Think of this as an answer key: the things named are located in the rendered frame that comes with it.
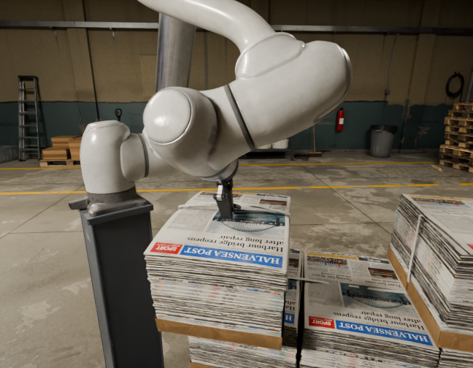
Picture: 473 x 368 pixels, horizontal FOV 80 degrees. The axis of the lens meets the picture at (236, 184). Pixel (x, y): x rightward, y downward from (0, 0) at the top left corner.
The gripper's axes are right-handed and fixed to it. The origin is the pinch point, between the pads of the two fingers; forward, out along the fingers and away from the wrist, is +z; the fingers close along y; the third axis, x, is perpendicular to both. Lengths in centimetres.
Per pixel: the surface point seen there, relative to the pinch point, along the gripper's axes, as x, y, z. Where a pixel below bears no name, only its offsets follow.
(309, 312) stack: 20.1, 30.9, 7.5
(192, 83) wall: -250, -324, 507
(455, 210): 55, 2, 12
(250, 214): 4.6, 8.3, -1.6
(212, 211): -5.4, 8.4, -1.5
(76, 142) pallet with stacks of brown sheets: -444, -137, 409
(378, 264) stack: 42, 18, 32
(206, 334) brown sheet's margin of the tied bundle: -2.1, 36.0, -5.2
